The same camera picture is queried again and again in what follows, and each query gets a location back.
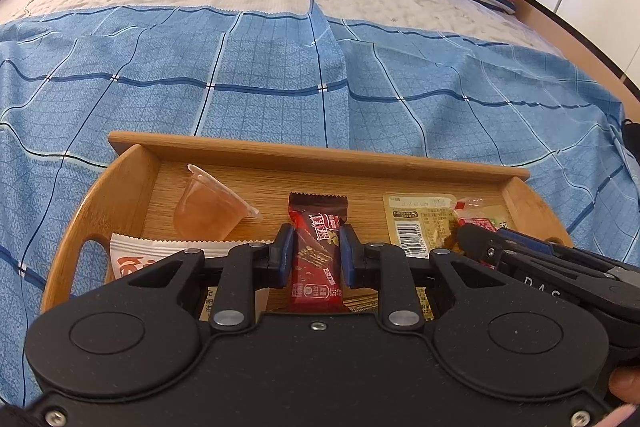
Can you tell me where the clear jelly cup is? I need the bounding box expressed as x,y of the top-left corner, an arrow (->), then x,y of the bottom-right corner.
172,164 -> 263,242

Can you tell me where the blue checked sheet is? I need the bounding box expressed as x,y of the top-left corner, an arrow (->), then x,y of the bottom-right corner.
0,0 -> 640,408

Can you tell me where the person's right hand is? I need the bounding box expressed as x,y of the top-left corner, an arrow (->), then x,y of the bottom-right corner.
607,366 -> 640,407

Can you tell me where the white packet orange print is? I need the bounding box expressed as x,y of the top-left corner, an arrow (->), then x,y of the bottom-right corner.
109,233 -> 275,283

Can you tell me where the wooden bed frame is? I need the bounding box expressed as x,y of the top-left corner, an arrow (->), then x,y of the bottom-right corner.
515,0 -> 640,108

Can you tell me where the black cap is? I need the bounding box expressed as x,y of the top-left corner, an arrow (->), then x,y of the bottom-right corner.
620,119 -> 640,148

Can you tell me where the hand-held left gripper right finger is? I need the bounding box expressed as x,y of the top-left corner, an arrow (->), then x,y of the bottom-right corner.
339,223 -> 508,332

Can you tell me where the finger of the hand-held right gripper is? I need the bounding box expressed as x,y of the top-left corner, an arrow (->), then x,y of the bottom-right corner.
457,225 -> 616,308
497,229 -> 611,273

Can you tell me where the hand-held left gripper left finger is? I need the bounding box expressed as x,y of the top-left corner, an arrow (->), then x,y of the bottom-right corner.
124,223 -> 296,334

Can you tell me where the red chocolate bar wrapper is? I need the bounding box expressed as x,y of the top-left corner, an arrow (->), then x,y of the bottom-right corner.
287,192 -> 348,314

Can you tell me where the small red cream snack packet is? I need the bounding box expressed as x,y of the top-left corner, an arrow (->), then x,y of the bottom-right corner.
450,197 -> 511,235

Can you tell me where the wooden tray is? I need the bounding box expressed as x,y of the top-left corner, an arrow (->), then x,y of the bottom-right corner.
41,132 -> 573,323

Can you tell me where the yellow translucent packet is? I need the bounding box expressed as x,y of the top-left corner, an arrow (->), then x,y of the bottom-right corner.
382,193 -> 458,260

